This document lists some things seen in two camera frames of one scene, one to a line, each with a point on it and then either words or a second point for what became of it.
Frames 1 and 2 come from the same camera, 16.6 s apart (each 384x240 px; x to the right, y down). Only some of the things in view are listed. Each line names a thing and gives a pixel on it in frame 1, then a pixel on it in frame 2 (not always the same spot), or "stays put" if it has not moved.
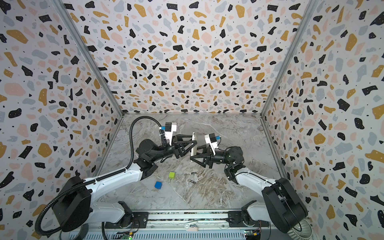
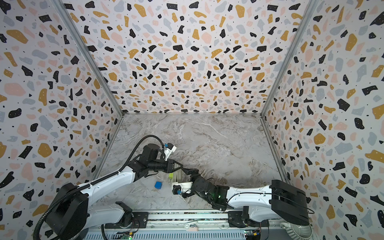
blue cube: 158,185 stays put
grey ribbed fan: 303,231 stays put
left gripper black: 181,152 to 169,167
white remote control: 194,147 to 182,179
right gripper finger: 204,164 to 189,171
